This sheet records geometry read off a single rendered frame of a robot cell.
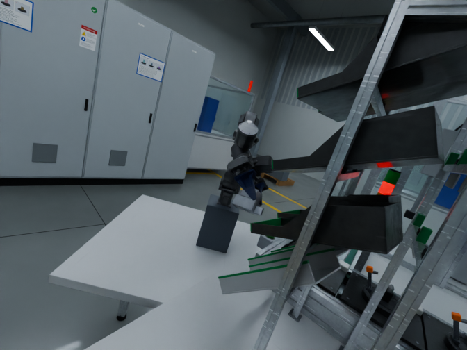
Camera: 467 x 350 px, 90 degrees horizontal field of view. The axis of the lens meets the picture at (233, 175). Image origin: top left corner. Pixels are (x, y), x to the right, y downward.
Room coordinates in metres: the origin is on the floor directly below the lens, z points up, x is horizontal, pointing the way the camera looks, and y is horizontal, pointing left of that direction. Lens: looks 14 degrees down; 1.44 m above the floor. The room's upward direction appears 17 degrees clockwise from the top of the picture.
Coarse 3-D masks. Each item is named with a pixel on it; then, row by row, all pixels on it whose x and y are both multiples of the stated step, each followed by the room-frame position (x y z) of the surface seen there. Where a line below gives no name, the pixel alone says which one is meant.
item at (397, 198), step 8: (336, 200) 0.55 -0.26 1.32; (344, 200) 0.54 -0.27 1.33; (352, 200) 0.53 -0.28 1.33; (360, 200) 0.52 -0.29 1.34; (368, 200) 0.51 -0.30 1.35; (376, 200) 0.50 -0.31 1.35; (384, 200) 0.49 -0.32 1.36; (392, 200) 0.51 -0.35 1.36; (400, 200) 0.57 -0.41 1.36; (280, 216) 0.64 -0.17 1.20; (288, 216) 0.62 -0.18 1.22; (296, 216) 0.61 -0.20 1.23
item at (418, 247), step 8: (376, 96) 0.45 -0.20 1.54; (376, 104) 0.50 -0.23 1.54; (376, 112) 0.58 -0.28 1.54; (384, 112) 0.62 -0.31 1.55; (448, 168) 0.51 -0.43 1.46; (456, 168) 0.44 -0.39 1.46; (464, 168) 0.39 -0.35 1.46; (344, 176) 0.47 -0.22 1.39; (352, 176) 0.57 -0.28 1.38; (416, 232) 0.50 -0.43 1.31; (312, 248) 0.46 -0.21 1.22; (416, 248) 0.41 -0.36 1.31; (424, 248) 0.41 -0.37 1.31; (416, 256) 0.38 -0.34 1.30; (416, 264) 0.35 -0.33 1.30
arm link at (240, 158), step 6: (240, 156) 0.61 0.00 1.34; (246, 156) 0.60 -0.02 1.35; (234, 162) 0.60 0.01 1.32; (240, 162) 0.59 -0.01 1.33; (246, 162) 0.59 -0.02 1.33; (228, 168) 0.60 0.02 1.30; (234, 168) 0.59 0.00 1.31; (240, 168) 0.61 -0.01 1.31; (252, 168) 0.65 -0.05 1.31; (258, 174) 0.68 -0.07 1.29; (258, 180) 0.71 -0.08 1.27; (264, 180) 0.70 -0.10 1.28
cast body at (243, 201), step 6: (258, 192) 0.61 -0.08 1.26; (234, 198) 0.61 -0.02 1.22; (240, 198) 0.61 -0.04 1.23; (246, 198) 0.60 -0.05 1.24; (258, 198) 0.61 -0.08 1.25; (234, 204) 0.60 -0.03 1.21; (240, 204) 0.59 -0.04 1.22; (246, 204) 0.59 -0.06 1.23; (252, 204) 0.58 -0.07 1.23; (258, 204) 0.60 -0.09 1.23; (246, 210) 0.61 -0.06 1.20; (252, 210) 0.58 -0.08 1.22; (258, 210) 0.58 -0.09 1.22
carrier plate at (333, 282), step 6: (288, 246) 0.94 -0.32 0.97; (342, 270) 0.87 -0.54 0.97; (330, 276) 0.80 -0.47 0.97; (336, 276) 0.81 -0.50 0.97; (342, 276) 0.82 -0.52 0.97; (324, 282) 0.75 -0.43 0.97; (330, 282) 0.76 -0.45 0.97; (336, 282) 0.77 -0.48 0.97; (324, 288) 0.72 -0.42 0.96; (330, 288) 0.72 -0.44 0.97; (336, 288) 0.73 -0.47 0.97
